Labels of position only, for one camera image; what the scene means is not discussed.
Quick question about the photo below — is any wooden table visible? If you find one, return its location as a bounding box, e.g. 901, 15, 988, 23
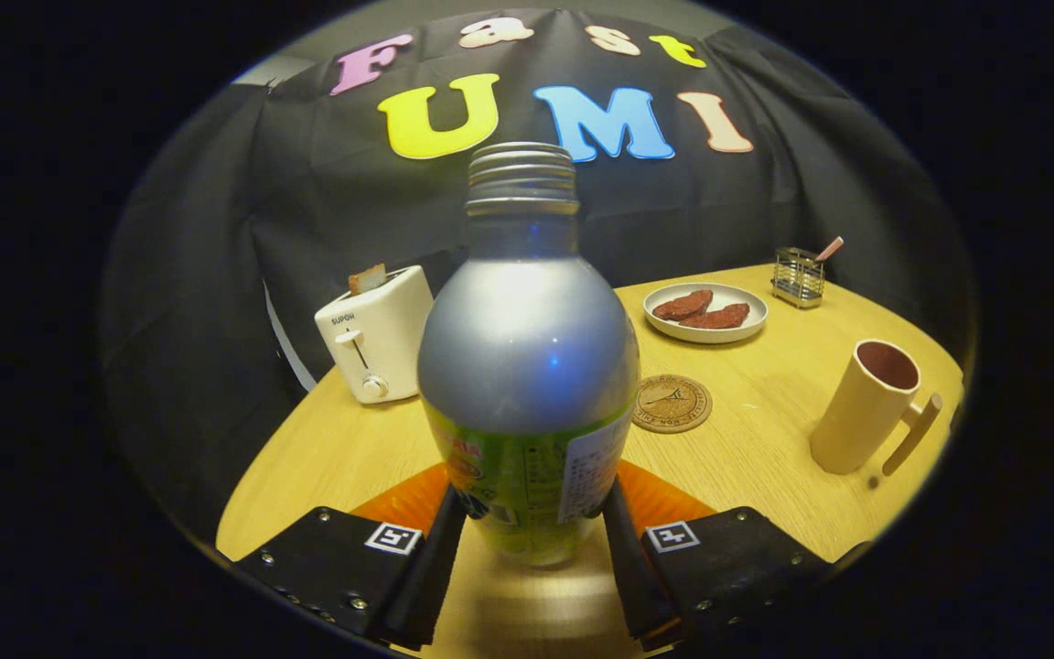
216, 264, 965, 659

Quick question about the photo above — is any brown meat piece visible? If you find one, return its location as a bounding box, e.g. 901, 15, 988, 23
652, 289, 714, 321
679, 303, 751, 330

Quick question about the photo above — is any white round plate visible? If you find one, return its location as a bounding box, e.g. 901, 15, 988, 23
643, 282, 769, 345

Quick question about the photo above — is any round wooden coaster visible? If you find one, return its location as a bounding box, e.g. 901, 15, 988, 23
632, 374, 713, 434

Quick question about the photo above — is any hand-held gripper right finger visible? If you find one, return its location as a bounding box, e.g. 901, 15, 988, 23
602, 458, 872, 653

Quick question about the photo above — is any wire utensil holder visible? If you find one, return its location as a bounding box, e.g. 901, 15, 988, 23
771, 247, 826, 308

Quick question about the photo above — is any white toaster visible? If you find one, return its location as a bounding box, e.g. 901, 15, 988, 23
314, 265, 435, 405

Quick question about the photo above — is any silver bottle with green label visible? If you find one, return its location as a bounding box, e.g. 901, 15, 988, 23
416, 142, 641, 568

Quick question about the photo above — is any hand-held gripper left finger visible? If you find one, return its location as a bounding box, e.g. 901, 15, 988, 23
236, 460, 469, 653

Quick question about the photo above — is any beige cup with wooden handle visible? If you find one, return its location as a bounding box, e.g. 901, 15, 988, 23
809, 340, 944, 477

